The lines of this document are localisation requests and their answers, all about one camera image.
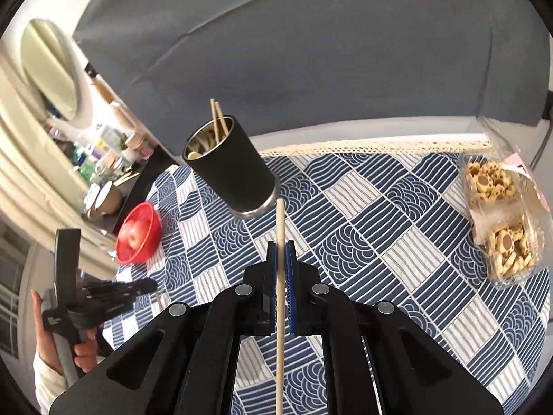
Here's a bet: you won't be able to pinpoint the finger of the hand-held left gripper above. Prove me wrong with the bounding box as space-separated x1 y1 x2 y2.
86 295 135 316
81 279 157 297

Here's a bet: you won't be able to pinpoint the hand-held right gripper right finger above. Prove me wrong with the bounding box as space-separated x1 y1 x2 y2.
285 240 505 415

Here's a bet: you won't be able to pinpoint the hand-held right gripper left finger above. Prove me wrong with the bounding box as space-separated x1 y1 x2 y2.
48 240 279 415

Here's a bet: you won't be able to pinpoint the black utensil holder cup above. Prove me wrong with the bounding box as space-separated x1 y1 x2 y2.
182 114 279 218

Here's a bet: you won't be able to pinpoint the person's left forearm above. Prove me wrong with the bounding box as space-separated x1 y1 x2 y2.
32 352 81 413

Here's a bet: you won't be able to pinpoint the person's left hand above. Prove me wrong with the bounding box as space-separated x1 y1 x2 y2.
31 289 101 377

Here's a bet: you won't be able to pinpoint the red apple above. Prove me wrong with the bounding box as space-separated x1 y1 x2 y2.
119 225 143 253

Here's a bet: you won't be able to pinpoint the red plastic basket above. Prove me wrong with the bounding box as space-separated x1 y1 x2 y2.
115 202 162 264

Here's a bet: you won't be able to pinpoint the paper cups on counter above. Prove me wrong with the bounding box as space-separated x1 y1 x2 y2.
93 180 124 216

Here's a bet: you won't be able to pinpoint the blue white patterned tablecloth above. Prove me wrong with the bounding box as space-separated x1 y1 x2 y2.
104 152 551 415

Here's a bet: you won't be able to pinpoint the green water bottle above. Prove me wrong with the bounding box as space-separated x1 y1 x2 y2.
80 149 100 182

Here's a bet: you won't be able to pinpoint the cream curtain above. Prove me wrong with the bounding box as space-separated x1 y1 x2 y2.
0 39 117 264

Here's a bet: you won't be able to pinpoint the woven vase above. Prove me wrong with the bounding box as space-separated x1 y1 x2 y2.
113 104 134 128

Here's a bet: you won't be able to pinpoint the cream lace cloth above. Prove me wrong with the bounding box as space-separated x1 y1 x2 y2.
259 140 493 156

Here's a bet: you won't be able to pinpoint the clear bag of cookies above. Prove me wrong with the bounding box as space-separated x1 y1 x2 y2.
458 151 547 290

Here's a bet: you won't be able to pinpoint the grey fabric backdrop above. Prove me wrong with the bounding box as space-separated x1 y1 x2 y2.
71 0 553 167

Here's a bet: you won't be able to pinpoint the pink label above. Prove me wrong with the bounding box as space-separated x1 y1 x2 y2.
503 152 541 212

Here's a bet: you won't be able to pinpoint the oval wall mirror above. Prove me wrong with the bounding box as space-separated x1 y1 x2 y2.
19 17 96 128

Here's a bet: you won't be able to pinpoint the black cable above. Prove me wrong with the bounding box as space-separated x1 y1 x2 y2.
533 112 553 169

